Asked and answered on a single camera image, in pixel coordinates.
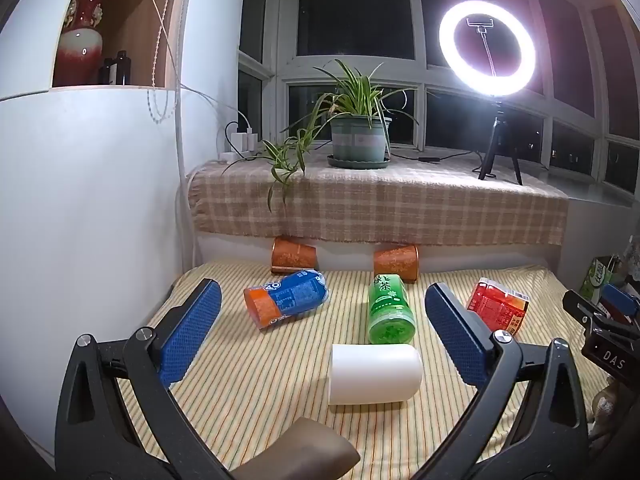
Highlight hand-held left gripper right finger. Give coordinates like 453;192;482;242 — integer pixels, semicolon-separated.
410;282;591;480

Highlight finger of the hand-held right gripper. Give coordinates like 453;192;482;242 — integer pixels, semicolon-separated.
601;283;640;317
562;290;608;332

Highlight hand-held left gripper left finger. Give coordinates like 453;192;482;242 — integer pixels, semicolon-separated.
54;277;236;480

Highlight white cup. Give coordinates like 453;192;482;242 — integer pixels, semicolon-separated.
327;343;424;406

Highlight green printed cup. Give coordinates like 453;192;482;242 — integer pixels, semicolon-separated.
367;274;417;345

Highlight copper patterned cup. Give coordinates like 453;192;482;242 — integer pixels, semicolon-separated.
271;236;319;275
373;244;420;283

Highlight blue and orange cup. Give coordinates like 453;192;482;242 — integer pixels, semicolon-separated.
243;270;331;331

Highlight green paper bag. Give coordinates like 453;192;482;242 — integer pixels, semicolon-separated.
579;256;627;306

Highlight striped table cloth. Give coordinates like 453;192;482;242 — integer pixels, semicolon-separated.
114;259;618;480

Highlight checked beige cloth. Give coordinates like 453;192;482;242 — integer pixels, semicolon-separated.
187;156;571;247

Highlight brown curved object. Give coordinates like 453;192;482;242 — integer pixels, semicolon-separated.
234;417;362;480

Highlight white cabinet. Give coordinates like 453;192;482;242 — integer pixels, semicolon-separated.
0;0;251;466

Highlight black tripod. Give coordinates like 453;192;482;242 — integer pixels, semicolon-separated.
477;97;524;186

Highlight white chargers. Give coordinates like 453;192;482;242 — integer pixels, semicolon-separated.
231;131;261;154

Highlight green pot saucer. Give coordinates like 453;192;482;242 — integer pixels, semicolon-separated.
327;155;391;170

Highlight green plant pot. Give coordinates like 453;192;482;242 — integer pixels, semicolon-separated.
330;115;394;161

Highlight spider plant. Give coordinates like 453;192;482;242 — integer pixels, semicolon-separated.
220;59;422;212

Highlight dark bottle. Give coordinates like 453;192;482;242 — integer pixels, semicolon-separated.
111;50;132;86

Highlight red and white vase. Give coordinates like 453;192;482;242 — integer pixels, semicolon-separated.
54;0;115;87

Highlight black cable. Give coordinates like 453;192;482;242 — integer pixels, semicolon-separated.
389;148;482;165

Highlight ring light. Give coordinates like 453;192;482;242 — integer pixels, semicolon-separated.
438;1;537;99

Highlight white cable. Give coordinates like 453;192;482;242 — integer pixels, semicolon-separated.
127;0;251;133

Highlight white beaded cord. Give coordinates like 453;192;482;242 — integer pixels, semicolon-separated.
147;0;182;124

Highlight white window frame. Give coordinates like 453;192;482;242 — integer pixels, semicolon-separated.
237;0;640;197

